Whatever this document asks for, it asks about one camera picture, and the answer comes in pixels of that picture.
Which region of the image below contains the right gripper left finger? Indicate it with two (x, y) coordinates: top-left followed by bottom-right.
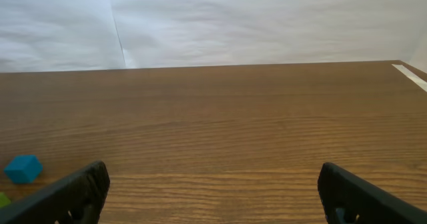
(0, 160), (111, 224)

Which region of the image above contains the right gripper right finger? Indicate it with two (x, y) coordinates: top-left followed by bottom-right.
(317, 161), (427, 224)

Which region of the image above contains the blue cube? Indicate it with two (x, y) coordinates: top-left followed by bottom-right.
(3, 154), (44, 185)

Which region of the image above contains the green cube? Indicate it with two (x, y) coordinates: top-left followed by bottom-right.
(0, 192), (12, 209)

